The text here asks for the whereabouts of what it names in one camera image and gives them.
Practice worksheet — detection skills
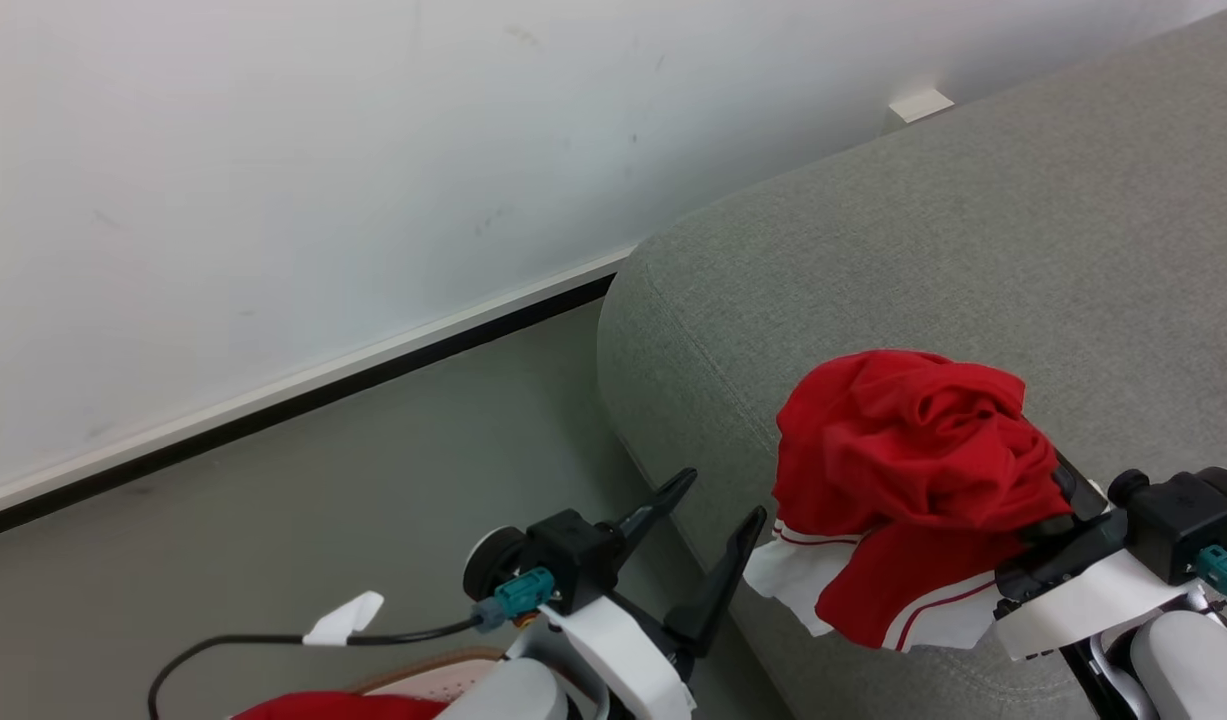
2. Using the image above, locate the grey fabric sofa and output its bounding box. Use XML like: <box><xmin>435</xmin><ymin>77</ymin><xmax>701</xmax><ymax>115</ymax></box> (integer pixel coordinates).
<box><xmin>597</xmin><ymin>5</ymin><xmax>1227</xmax><ymax>720</ymax></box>

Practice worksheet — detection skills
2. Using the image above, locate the pale pink laundry basket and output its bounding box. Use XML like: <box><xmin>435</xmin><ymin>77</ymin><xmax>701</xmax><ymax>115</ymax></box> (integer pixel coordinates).
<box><xmin>349</xmin><ymin>646</ymin><xmax>512</xmax><ymax>703</ymax></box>

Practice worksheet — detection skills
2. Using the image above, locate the red clothing piece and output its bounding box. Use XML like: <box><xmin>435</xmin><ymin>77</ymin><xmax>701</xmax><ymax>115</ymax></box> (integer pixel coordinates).
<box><xmin>231</xmin><ymin>691</ymin><xmax>450</xmax><ymax>720</ymax></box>

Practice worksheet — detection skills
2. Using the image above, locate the black cable with teal plug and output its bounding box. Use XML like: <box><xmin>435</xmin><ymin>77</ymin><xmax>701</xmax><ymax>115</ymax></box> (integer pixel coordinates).
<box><xmin>148</xmin><ymin>567</ymin><xmax>558</xmax><ymax>720</ymax></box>

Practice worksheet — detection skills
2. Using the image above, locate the white paper cable tag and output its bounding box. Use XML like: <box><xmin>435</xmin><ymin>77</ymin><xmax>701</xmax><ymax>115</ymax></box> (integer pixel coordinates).
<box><xmin>302</xmin><ymin>591</ymin><xmax>386</xmax><ymax>647</ymax></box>

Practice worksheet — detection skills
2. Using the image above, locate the white wall plate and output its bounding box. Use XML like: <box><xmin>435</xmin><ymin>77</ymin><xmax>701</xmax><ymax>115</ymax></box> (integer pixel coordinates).
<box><xmin>888</xmin><ymin>88</ymin><xmax>956</xmax><ymax>125</ymax></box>

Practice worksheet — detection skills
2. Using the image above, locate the red garment with white trim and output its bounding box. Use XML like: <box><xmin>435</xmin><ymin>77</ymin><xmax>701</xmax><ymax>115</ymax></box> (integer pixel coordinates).
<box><xmin>744</xmin><ymin>349</ymin><xmax>1075</xmax><ymax>653</ymax></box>

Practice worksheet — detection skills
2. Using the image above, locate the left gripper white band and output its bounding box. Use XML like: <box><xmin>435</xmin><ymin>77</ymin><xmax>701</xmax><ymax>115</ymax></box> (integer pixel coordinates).
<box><xmin>509</xmin><ymin>467</ymin><xmax>768</xmax><ymax>720</ymax></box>

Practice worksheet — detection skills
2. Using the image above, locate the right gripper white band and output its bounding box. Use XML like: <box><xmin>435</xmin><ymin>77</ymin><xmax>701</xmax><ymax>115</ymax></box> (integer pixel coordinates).
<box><xmin>992</xmin><ymin>453</ymin><xmax>1208</xmax><ymax>663</ymax></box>

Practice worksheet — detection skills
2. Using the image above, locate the white and black baseboard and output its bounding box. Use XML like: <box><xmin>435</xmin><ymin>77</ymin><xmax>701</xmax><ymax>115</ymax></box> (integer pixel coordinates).
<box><xmin>0</xmin><ymin>243</ymin><xmax>638</xmax><ymax>544</ymax></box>

